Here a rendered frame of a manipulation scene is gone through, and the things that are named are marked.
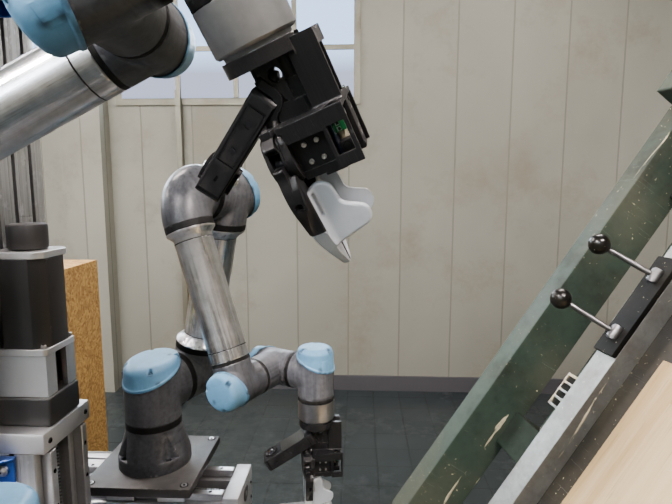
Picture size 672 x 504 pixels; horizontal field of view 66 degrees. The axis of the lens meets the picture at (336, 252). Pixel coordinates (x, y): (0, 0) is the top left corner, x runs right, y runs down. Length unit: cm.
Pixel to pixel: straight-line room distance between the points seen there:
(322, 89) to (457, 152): 363
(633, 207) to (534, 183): 293
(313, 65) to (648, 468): 73
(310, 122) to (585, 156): 395
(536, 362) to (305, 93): 91
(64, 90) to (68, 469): 69
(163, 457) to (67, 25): 92
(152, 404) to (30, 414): 27
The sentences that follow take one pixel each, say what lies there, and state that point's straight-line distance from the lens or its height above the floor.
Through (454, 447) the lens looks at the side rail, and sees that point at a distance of 123.
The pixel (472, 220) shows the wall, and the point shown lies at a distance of 408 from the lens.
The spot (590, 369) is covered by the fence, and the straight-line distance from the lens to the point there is 104.
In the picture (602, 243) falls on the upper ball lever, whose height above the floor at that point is 153.
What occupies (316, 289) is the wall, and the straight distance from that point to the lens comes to 408.
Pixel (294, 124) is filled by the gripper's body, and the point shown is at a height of 168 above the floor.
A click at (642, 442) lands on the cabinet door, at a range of 94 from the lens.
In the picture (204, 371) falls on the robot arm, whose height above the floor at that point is 121.
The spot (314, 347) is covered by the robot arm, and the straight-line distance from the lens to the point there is 107.
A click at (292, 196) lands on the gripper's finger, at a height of 162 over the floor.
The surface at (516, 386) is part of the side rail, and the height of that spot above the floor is 120.
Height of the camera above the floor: 163
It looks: 7 degrees down
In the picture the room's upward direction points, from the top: straight up
